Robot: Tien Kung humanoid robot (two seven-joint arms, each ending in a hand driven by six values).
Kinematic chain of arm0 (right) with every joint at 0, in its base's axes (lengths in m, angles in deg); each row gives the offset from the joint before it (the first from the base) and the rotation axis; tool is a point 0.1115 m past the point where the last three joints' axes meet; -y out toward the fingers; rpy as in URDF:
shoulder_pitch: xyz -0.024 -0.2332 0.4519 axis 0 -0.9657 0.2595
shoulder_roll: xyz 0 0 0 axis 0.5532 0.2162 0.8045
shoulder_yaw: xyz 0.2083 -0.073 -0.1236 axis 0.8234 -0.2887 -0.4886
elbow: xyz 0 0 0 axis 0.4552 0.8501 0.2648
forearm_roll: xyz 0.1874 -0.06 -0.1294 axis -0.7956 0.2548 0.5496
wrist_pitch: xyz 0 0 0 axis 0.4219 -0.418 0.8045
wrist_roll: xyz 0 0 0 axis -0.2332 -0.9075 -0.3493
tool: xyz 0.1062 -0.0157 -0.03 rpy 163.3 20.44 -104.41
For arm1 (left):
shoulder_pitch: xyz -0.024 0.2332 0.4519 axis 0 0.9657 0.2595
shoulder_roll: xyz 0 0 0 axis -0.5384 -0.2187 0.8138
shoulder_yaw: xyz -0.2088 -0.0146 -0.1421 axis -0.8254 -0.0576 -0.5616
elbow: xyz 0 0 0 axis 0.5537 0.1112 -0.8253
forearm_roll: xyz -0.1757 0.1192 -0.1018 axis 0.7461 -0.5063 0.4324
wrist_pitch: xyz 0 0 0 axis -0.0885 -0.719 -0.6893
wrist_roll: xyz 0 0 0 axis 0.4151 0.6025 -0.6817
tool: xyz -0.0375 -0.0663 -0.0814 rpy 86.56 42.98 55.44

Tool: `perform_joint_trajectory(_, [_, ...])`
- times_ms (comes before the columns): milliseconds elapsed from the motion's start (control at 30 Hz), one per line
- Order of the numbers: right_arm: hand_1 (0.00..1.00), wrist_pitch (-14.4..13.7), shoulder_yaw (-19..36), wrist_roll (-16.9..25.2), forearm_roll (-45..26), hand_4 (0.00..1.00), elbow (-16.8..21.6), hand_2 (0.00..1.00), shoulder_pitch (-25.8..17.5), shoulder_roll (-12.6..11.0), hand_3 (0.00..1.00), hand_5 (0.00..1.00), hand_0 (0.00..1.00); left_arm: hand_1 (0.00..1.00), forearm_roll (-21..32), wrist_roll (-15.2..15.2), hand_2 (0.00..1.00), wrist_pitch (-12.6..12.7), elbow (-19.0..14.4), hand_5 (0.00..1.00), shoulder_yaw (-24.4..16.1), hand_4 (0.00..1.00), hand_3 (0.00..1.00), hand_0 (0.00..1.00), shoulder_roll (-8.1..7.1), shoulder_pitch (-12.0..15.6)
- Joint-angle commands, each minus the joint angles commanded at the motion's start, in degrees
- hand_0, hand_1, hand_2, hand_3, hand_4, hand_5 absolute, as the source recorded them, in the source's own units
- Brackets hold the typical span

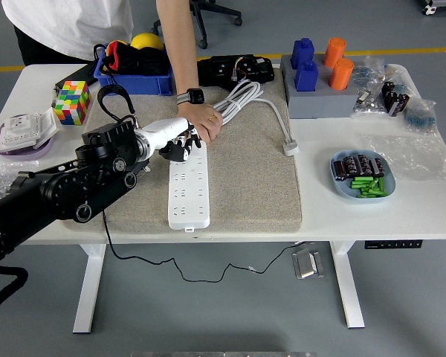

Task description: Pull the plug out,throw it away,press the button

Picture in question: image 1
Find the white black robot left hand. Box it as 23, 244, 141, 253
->
144, 117, 202, 163

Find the person's left hand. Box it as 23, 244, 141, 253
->
176, 102, 224, 144

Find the white power strip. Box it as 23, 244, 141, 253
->
167, 142, 212, 234

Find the thin black adapter cord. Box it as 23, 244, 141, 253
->
101, 210, 308, 283

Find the black wristwatch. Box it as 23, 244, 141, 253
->
176, 88, 205, 106

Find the black electronic device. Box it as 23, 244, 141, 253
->
196, 54, 276, 90

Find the blue plastic bin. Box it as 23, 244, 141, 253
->
93, 43, 175, 97

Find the grey-brown mat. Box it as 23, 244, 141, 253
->
59, 68, 304, 234

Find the black office chair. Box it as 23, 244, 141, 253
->
152, 0, 243, 50

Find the yellow ball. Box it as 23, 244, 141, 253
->
129, 32, 165, 51

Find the multicolour puzzle cube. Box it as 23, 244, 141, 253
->
54, 80, 91, 126

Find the long black flat box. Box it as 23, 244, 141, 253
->
51, 59, 101, 109

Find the blue bottle-shaped block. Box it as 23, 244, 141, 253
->
291, 37, 316, 71
295, 60, 320, 92

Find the grey block holder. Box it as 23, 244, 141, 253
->
280, 54, 360, 120

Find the purple plate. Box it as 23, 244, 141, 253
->
0, 113, 55, 161

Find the orange cylinder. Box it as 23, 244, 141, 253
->
323, 37, 348, 68
329, 58, 355, 91

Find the clear bag of silver parts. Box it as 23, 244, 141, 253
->
351, 88, 390, 120

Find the clear bag of blue components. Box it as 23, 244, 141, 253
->
351, 55, 387, 92

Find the clear bag of screws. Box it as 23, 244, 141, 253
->
0, 160, 40, 206

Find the silver floor box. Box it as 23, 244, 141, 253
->
291, 248, 326, 280

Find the white table leg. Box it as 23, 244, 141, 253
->
329, 240, 366, 330
72, 243, 107, 335

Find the empty clear plastic bag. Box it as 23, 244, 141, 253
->
363, 133, 446, 183

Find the small bag of blue parts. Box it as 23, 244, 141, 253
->
403, 98, 439, 135

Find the black table control panel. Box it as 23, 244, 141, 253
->
363, 240, 424, 250

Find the white wheeled cart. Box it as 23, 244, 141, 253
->
421, 0, 446, 16

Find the white power strip cable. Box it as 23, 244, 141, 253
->
211, 80, 301, 157

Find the black red drawstring pouch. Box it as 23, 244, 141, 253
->
98, 39, 172, 77

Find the white wall socket panel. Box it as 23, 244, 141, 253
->
0, 114, 42, 152

